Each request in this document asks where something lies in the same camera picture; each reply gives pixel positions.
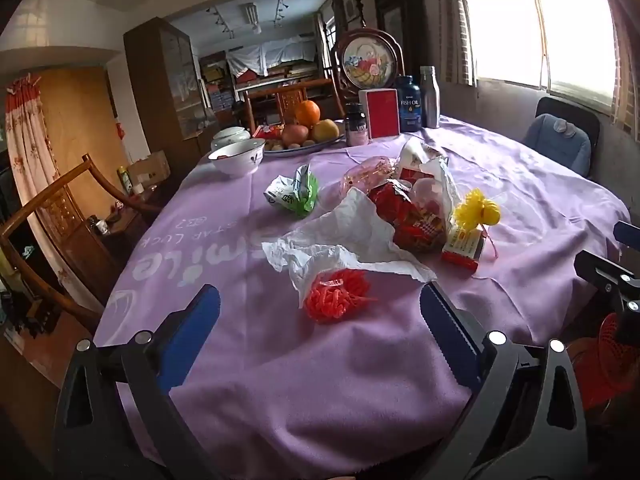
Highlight small red yellow box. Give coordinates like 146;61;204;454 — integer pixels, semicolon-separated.
441;225;486;273

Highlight wooden dining chair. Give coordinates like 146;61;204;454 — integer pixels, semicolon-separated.
243;78;346;133

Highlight tall dark wooden cabinet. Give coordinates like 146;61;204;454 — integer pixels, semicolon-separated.
373;0;431;91

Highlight white sheet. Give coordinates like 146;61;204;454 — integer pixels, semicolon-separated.
225;35;321;78

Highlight wooden armchair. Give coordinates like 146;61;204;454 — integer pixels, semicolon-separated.
0;154;166;331

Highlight orange plastic net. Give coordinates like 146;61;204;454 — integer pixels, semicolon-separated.
304;268;378;324

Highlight purple tablecloth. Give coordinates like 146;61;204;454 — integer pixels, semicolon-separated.
92;115;631;476

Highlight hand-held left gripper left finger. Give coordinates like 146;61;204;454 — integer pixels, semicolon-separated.
52;284;223;480

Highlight red plastic mesh basket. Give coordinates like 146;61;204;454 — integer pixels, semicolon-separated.
570;312;640;411

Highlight clear pink plastic bag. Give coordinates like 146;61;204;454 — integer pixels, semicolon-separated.
340;156;401;198

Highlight steel bottle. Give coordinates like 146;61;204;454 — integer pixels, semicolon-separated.
419;66;441;129

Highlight green white carton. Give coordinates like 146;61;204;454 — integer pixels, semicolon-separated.
264;164;320;218

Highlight window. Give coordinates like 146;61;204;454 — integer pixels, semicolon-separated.
452;0;640;141

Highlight blue supplement bottle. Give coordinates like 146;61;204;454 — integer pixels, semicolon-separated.
396;75;422;133

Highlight yellow ribbon bow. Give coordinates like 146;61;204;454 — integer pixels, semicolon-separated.
452;188;502;236

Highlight red snack bag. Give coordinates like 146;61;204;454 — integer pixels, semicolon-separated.
367;180;453;253

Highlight glass door wooden cabinet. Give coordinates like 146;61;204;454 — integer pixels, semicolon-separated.
123;16;218;181

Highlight decorative plate on wooden stand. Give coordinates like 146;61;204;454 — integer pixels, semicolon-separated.
332;28;403;106

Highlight blue chair cushion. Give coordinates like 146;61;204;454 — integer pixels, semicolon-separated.
522;114;592;177

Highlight dark supplement bottle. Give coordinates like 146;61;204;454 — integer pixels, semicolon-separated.
345;103;369;147

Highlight red apple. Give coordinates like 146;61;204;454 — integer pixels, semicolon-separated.
281;124;311;148

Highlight yellow pear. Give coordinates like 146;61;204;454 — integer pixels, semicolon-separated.
312;119;345;143

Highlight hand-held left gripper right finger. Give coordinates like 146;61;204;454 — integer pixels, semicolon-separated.
419;281;588;480

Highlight orange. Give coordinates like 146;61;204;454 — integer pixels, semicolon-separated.
295;100;321;127

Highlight white paper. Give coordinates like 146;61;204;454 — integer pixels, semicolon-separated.
261;187;438;308

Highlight cardboard box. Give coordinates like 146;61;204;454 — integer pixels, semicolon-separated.
127;150;171;188

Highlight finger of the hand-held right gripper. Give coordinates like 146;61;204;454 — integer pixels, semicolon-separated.
574;250;640;343
614;220;640;247

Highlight white ceramic bowl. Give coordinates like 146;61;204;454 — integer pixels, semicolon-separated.
207;139;266;177

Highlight ceiling light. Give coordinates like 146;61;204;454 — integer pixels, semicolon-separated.
243;2;263;36

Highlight white lidded bowl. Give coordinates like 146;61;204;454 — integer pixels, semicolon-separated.
210;126;251;151

